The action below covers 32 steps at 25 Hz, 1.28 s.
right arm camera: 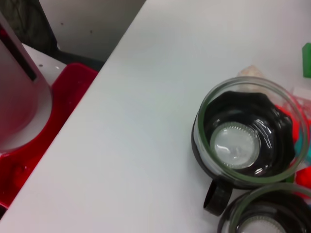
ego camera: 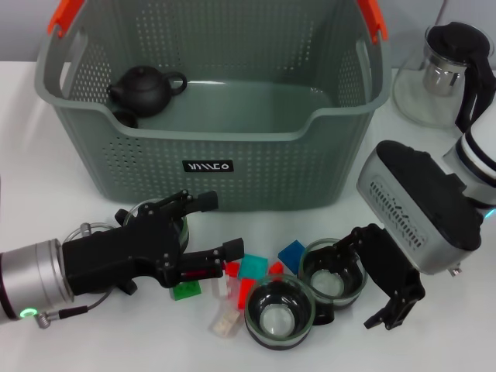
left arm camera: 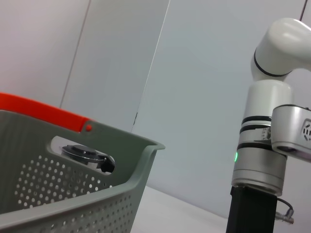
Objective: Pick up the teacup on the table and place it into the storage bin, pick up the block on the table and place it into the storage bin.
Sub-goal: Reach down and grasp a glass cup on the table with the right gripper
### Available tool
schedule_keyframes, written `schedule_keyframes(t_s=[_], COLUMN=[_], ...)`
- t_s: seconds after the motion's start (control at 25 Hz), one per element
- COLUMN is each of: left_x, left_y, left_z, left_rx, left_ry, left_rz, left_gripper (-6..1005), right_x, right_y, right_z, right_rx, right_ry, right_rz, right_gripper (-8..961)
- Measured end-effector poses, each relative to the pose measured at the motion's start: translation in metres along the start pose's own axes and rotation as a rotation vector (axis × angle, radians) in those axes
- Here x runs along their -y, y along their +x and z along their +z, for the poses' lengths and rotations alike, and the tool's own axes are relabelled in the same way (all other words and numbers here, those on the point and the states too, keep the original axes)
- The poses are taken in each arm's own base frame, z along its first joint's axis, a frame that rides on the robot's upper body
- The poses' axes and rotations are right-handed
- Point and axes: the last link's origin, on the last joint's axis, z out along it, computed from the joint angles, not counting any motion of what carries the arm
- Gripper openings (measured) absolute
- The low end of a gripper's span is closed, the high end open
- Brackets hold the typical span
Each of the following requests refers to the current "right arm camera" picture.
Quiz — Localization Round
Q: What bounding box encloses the glass teacup with black base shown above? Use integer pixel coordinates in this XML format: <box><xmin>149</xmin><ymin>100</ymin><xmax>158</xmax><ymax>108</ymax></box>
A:
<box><xmin>216</xmin><ymin>182</ymin><xmax>311</xmax><ymax>233</ymax></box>
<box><xmin>191</xmin><ymin>76</ymin><xmax>309</xmax><ymax>216</ymax></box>

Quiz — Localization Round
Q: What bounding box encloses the red robot base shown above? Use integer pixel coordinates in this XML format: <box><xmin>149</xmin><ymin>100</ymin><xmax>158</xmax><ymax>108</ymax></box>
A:
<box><xmin>0</xmin><ymin>62</ymin><xmax>99</xmax><ymax>212</ymax></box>

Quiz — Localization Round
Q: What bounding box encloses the clear beige toy brick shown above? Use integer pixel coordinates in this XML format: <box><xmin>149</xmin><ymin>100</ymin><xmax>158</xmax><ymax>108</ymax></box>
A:
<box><xmin>237</xmin><ymin>65</ymin><xmax>267</xmax><ymax>81</ymax></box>

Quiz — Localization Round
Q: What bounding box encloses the white robot torso column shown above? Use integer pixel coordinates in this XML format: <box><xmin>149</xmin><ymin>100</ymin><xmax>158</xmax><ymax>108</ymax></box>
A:
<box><xmin>0</xmin><ymin>9</ymin><xmax>53</xmax><ymax>156</ymax></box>

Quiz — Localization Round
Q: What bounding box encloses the orange sloped toy brick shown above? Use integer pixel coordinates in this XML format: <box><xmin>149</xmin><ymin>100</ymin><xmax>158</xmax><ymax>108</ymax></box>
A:
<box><xmin>274</xmin><ymin>103</ymin><xmax>301</xmax><ymax>141</ymax></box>

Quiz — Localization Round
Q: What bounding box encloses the teal toy plate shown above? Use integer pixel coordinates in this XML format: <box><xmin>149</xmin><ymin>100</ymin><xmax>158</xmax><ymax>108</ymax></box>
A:
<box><xmin>294</xmin><ymin>132</ymin><xmax>311</xmax><ymax>163</ymax></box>

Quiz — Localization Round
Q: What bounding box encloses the green toy brick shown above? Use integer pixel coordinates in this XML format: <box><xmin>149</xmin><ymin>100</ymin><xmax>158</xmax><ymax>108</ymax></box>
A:
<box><xmin>302</xmin><ymin>42</ymin><xmax>311</xmax><ymax>79</ymax></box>

